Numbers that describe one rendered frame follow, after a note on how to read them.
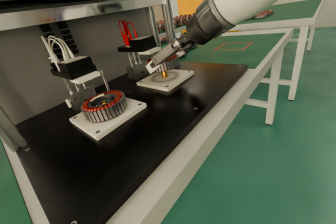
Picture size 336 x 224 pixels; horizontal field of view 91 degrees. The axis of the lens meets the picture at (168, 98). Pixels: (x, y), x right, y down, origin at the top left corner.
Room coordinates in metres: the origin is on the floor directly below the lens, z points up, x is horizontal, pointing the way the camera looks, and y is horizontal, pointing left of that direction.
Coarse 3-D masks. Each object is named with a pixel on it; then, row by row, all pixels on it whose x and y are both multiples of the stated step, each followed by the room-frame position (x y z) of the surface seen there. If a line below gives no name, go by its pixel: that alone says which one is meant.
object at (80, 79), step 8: (80, 56) 0.47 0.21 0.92; (88, 56) 0.45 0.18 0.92; (64, 64) 0.41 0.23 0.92; (72, 64) 0.42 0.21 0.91; (80, 64) 0.43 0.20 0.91; (88, 64) 0.44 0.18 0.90; (56, 72) 0.47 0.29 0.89; (64, 72) 0.42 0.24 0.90; (72, 72) 0.41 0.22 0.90; (80, 72) 0.42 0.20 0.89; (88, 72) 0.43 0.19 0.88; (96, 72) 0.43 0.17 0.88; (64, 80) 0.48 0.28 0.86; (72, 80) 0.41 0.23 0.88; (80, 80) 0.40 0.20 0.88
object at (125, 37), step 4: (120, 20) 0.68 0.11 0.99; (124, 20) 0.68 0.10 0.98; (124, 24) 0.68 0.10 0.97; (132, 24) 0.68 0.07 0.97; (120, 28) 0.66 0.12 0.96; (124, 28) 0.70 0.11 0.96; (124, 32) 0.63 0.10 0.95; (128, 32) 0.65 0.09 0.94; (124, 36) 0.66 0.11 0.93; (128, 36) 0.71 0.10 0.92; (136, 36) 0.67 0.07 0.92; (124, 40) 0.66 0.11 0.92; (128, 40) 0.64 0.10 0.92; (128, 44) 0.63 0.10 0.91
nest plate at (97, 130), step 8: (128, 104) 0.41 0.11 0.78; (136, 104) 0.40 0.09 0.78; (144, 104) 0.39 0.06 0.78; (80, 112) 0.42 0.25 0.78; (128, 112) 0.36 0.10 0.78; (136, 112) 0.37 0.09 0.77; (72, 120) 0.38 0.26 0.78; (80, 120) 0.37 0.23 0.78; (104, 120) 0.35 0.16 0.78; (112, 120) 0.34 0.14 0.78; (120, 120) 0.34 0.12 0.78; (80, 128) 0.35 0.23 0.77; (88, 128) 0.33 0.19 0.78; (96, 128) 0.32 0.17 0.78; (104, 128) 0.31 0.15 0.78; (112, 128) 0.32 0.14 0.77; (96, 136) 0.29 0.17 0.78
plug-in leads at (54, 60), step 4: (48, 36) 0.51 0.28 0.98; (52, 36) 0.51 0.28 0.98; (44, 40) 0.47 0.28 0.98; (48, 40) 0.49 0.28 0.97; (48, 44) 0.50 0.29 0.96; (52, 44) 0.51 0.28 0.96; (48, 48) 0.47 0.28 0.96; (64, 48) 0.51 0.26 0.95; (68, 48) 0.50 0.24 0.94; (52, 52) 0.49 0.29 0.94; (64, 52) 0.48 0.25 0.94; (68, 52) 0.49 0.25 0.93; (52, 56) 0.46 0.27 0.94; (56, 56) 0.49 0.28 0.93; (64, 56) 0.48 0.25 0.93; (68, 56) 0.51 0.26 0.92; (72, 56) 0.49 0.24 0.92; (52, 60) 0.51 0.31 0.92; (56, 60) 0.47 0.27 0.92; (52, 64) 0.50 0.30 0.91; (56, 64) 0.46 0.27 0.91; (52, 68) 0.50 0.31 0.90
